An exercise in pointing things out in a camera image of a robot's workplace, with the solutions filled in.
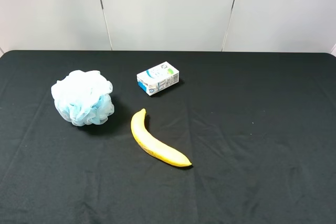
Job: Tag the light blue bath loofah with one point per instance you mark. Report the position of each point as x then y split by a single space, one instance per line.
83 98

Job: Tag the black tablecloth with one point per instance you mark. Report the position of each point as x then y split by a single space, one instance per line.
258 128

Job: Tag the white blue milk carton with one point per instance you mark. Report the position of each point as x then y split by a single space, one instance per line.
158 78

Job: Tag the yellow banana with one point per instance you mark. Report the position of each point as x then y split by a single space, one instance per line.
153 146

